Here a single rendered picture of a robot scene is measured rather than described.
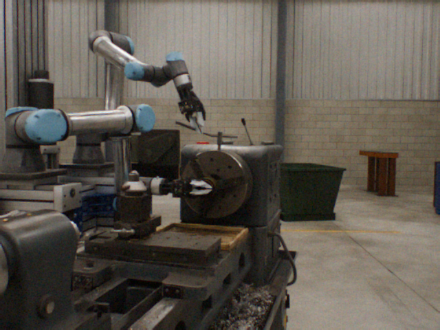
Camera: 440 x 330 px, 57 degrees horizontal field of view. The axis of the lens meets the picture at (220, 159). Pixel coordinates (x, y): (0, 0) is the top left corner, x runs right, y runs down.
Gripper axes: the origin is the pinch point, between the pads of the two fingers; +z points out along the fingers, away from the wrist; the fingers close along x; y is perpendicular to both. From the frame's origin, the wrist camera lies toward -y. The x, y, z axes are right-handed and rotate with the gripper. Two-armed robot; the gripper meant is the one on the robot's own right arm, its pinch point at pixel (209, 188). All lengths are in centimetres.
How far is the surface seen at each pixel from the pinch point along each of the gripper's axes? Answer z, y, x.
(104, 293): -7, 66, -21
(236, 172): 7.5, -15.5, 5.5
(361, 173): 88, -1073, -83
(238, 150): 3.8, -32.6, 15.1
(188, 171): -15.5, -15.2, 5.4
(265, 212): 17.2, -32.4, -14.9
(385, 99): 146, -1090, 128
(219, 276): 20, 49, -19
